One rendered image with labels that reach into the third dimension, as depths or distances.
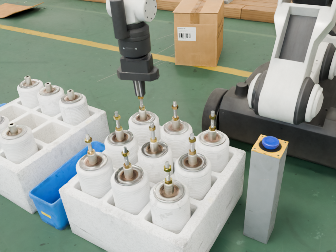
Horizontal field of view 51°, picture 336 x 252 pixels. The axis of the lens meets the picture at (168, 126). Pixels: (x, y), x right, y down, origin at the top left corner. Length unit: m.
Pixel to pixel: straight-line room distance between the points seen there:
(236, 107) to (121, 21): 0.55
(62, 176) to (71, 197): 0.22
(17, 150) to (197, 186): 0.56
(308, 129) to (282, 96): 0.21
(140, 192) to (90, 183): 0.14
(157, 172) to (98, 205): 0.18
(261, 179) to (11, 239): 0.75
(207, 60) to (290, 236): 1.17
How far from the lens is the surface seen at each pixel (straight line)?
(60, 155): 1.20
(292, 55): 1.12
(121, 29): 0.91
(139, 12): 0.90
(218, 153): 0.97
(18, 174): 1.13
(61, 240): 1.13
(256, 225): 1.02
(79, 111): 1.25
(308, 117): 1.06
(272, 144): 0.86
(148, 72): 0.98
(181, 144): 1.02
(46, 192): 1.17
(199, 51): 1.97
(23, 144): 1.14
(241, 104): 1.26
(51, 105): 1.34
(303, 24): 1.13
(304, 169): 1.32
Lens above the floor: 0.84
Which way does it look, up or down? 34 degrees down
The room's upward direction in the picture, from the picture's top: 4 degrees counter-clockwise
